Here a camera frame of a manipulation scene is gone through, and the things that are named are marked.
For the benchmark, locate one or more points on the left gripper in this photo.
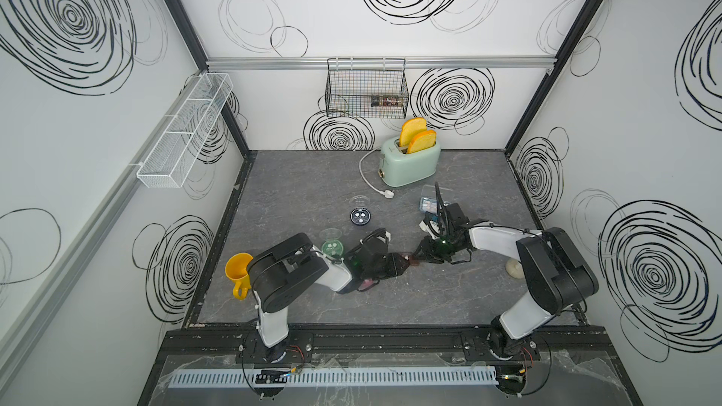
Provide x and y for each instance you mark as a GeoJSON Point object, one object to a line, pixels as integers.
{"type": "Point", "coordinates": [395, 266]}

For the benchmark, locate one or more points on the green round pillbox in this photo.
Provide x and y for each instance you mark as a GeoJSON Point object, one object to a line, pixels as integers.
{"type": "Point", "coordinates": [332, 246]}

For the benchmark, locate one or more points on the teal rectangular pillbox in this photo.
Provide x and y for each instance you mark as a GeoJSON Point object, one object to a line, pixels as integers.
{"type": "Point", "coordinates": [428, 202]}

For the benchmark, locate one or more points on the back toast slice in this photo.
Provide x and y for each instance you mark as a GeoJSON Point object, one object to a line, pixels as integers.
{"type": "Point", "coordinates": [410, 129]}

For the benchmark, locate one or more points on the front toast slice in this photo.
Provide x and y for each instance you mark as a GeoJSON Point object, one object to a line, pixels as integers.
{"type": "Point", "coordinates": [422, 141]}

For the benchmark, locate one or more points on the black wire wall basket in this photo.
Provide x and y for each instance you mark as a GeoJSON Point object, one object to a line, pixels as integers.
{"type": "Point", "coordinates": [350, 82]}

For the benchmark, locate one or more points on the spice jars in basket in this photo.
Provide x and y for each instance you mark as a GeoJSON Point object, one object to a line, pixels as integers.
{"type": "Point", "coordinates": [388, 101]}

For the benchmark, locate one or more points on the toast slice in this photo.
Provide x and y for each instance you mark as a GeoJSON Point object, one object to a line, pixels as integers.
{"type": "Point", "coordinates": [410, 129]}
{"type": "Point", "coordinates": [422, 141]}

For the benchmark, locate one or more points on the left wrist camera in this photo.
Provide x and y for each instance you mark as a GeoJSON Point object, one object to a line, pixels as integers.
{"type": "Point", "coordinates": [377, 242]}

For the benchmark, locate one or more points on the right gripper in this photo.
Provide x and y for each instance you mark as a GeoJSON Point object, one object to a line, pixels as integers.
{"type": "Point", "coordinates": [427, 254]}

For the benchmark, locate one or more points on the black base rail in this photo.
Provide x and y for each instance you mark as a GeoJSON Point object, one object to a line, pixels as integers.
{"type": "Point", "coordinates": [304, 341]}

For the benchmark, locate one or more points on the beige round object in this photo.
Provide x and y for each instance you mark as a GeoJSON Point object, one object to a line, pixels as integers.
{"type": "Point", "coordinates": [514, 269]}

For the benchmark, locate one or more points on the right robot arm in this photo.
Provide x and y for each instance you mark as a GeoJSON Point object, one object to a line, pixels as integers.
{"type": "Point", "coordinates": [556, 274]}

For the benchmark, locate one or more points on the white slotted cable duct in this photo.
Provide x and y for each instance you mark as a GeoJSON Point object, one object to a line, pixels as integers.
{"type": "Point", "coordinates": [334, 377]}

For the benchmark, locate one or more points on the yellow mug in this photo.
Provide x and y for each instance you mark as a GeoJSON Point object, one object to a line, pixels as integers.
{"type": "Point", "coordinates": [236, 271]}

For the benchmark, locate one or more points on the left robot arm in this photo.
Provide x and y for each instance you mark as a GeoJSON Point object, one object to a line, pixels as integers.
{"type": "Point", "coordinates": [283, 273]}

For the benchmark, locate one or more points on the dark blue round pillbox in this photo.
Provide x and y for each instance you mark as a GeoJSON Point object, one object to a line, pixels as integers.
{"type": "Point", "coordinates": [360, 214]}

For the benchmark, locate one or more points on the mint green toaster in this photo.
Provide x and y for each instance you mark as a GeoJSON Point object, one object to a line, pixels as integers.
{"type": "Point", "coordinates": [397, 168]}

